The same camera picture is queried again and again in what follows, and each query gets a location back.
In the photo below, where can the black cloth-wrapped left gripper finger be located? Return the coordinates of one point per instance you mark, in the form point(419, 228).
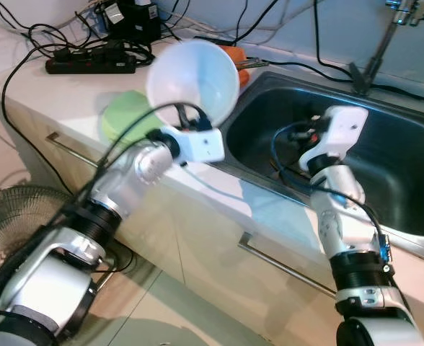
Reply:
point(198, 113)
point(182, 112)

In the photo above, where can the white round bowl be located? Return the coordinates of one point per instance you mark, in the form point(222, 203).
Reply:
point(190, 79)

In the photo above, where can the light green plate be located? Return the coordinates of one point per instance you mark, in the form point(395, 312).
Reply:
point(125, 115)

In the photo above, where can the black power strip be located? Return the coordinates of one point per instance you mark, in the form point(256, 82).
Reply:
point(89, 65)

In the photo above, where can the stainless steel sink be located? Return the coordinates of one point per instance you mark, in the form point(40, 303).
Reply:
point(392, 166)

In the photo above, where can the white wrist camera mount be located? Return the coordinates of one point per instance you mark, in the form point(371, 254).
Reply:
point(201, 146)
point(338, 133)

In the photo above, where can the orange cloth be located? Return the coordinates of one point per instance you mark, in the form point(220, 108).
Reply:
point(241, 54)

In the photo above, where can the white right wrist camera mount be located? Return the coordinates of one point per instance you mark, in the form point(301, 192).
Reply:
point(338, 133)

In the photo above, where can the grey floor fan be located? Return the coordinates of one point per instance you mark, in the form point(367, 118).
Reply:
point(17, 216)

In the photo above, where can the steel faucet pipe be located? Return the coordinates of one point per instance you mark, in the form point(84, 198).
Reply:
point(376, 61)

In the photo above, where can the black charger box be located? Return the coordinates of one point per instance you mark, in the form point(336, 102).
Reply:
point(133, 25)

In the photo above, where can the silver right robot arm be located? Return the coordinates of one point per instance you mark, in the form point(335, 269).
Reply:
point(342, 216)

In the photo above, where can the cream kitchen cabinet with counter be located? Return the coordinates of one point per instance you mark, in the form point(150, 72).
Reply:
point(219, 245)

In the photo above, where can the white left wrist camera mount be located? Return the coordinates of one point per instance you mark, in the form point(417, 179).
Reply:
point(201, 146)

